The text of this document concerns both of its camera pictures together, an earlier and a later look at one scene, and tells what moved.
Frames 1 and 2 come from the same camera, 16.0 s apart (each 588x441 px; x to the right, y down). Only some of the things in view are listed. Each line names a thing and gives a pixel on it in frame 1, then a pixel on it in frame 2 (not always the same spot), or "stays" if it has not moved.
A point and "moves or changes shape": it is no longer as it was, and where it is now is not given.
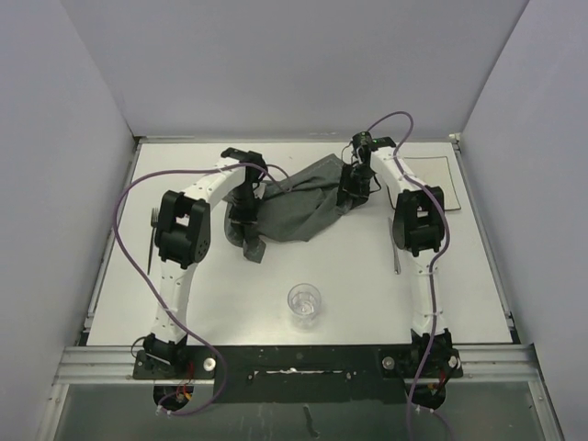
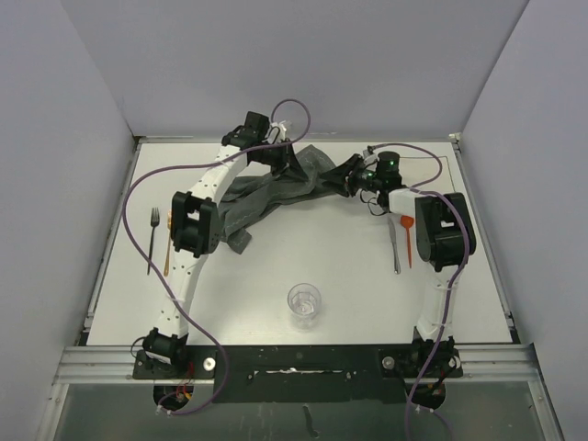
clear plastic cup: [303, 300] stays
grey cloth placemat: [294, 208] moves or changes shape
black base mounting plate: [327, 373] stays
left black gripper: [248, 218] to [288, 162]
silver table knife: [397, 266] stays
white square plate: [435, 171] stays
